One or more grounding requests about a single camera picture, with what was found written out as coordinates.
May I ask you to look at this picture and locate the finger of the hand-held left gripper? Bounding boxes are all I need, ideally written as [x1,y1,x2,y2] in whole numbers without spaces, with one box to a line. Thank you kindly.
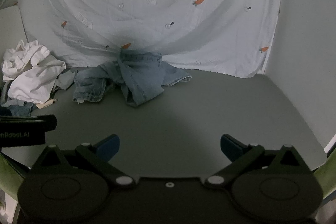
[0,115,57,132]

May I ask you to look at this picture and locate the green frame bar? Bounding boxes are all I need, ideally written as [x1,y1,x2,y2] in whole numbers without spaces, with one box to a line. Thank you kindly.
[314,152,336,201]
[0,152,25,189]

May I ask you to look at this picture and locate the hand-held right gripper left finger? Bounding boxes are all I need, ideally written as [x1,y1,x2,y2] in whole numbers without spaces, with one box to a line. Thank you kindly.
[29,134,137,189]

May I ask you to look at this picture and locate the white crumpled shirt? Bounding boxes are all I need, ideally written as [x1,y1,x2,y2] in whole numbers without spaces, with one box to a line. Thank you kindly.
[1,40,67,104]

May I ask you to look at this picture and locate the pale grey-blue cloth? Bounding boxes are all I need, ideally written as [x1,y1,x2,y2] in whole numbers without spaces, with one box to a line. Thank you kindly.
[54,70,79,90]

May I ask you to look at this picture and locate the light blue denim jeans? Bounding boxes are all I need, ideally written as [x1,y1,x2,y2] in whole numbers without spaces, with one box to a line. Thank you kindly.
[72,48,192,107]

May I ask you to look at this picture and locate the beige cloth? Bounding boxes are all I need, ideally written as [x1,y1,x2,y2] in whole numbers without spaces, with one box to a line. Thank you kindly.
[35,98,57,109]

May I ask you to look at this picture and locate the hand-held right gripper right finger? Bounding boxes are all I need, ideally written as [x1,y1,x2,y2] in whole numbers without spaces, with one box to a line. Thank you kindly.
[203,134,314,189]

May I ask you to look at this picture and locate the white carrot-print sheet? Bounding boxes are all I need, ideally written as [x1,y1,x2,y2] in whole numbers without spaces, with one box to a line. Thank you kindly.
[0,0,285,79]

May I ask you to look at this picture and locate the dark blue denim garment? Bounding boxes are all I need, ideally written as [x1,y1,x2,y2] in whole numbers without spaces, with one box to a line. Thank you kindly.
[0,103,38,117]

